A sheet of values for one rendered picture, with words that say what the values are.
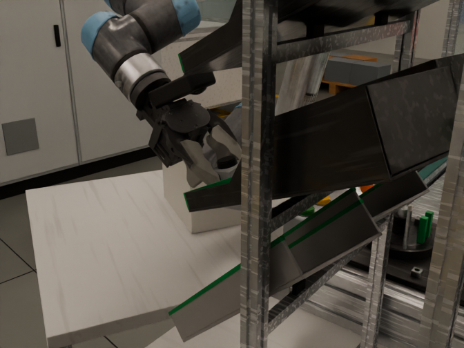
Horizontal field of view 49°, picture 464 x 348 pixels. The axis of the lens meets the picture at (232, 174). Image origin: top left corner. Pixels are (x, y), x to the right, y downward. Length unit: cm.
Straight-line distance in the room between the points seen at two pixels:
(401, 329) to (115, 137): 336
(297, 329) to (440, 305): 56
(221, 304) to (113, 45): 44
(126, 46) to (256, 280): 47
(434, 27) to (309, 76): 869
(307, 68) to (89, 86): 285
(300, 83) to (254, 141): 73
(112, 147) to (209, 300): 347
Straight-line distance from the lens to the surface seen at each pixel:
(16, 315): 259
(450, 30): 176
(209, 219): 124
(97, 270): 114
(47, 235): 131
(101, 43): 85
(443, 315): 41
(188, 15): 89
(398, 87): 42
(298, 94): 116
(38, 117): 372
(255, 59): 42
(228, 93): 538
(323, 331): 95
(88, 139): 393
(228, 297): 59
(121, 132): 406
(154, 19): 87
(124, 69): 82
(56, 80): 374
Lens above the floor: 145
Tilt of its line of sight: 22 degrees down
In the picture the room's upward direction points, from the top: straight up
